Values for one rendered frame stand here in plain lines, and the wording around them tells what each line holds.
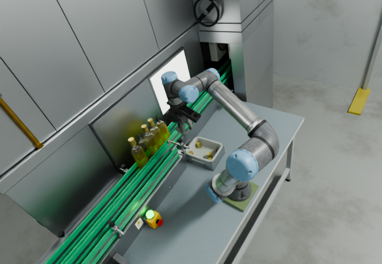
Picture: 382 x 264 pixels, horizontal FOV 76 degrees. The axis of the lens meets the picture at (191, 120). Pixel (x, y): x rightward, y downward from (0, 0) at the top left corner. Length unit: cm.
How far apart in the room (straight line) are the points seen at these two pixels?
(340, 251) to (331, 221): 22
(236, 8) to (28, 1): 122
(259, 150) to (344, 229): 154
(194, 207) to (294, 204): 111
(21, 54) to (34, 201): 67
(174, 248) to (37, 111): 95
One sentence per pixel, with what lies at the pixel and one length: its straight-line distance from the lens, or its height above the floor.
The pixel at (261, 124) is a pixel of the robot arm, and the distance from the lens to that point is 100.
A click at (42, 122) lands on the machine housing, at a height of 148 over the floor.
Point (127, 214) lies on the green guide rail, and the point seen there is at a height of 94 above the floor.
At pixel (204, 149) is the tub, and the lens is 177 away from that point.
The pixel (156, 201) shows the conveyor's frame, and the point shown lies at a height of 81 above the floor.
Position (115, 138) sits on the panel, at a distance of 152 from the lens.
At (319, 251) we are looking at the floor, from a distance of 225.
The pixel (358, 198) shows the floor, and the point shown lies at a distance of 255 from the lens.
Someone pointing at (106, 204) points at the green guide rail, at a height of 91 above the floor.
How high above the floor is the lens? 205
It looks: 39 degrees down
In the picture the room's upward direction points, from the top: 15 degrees counter-clockwise
